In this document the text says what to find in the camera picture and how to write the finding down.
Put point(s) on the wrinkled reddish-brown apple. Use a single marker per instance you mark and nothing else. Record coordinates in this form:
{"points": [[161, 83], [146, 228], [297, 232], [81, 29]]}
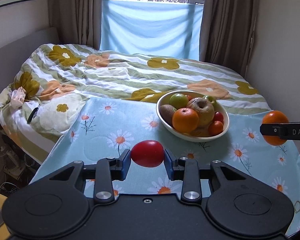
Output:
{"points": [[202, 111]]}

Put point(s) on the large orange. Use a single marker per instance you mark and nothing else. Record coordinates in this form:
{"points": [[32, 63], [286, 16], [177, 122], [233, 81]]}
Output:
{"points": [[185, 120], [275, 116]]}

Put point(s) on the grey bed headboard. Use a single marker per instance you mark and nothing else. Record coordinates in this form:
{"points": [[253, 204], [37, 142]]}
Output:
{"points": [[15, 45]]}

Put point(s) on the light blue window cloth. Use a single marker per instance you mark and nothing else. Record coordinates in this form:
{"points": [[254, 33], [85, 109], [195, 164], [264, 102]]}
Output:
{"points": [[150, 27]]}

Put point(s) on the striped floral duvet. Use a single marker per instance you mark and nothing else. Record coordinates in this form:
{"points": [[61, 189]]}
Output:
{"points": [[115, 80]]}

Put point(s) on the white crumpled packet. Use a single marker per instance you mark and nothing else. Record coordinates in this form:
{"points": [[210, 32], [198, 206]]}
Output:
{"points": [[18, 97]]}

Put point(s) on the cream oval bowl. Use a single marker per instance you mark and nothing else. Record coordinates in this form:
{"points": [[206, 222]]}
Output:
{"points": [[190, 137]]}

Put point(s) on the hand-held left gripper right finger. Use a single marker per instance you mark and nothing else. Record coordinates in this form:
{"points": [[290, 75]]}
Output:
{"points": [[168, 164]]}

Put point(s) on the large green apple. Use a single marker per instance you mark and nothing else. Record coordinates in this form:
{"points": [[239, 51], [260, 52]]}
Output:
{"points": [[178, 100]]}

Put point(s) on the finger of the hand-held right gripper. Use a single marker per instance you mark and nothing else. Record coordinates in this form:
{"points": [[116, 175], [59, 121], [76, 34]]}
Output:
{"points": [[282, 130]]}

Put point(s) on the brown curtain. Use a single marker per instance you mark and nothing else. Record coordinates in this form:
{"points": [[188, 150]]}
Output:
{"points": [[75, 10], [227, 22]]}

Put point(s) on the light blue daisy sheet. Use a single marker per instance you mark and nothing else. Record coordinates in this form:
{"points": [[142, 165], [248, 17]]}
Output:
{"points": [[102, 130]]}

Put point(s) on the black key fob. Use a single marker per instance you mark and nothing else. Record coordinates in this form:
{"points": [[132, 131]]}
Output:
{"points": [[33, 115]]}

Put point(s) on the small green apple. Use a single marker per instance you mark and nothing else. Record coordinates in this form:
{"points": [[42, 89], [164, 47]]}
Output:
{"points": [[211, 101]]}

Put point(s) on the small tangerine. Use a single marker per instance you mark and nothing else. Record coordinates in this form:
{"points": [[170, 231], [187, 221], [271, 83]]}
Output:
{"points": [[189, 97], [216, 128]]}

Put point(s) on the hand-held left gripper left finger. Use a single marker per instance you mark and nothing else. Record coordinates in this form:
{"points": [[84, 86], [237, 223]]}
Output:
{"points": [[126, 164]]}

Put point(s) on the brown kiwi with green sticker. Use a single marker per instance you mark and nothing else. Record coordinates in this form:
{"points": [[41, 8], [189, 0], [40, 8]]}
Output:
{"points": [[167, 115]]}

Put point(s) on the red tomato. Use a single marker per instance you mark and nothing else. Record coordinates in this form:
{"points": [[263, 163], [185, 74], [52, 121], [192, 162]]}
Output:
{"points": [[147, 153], [218, 117]]}

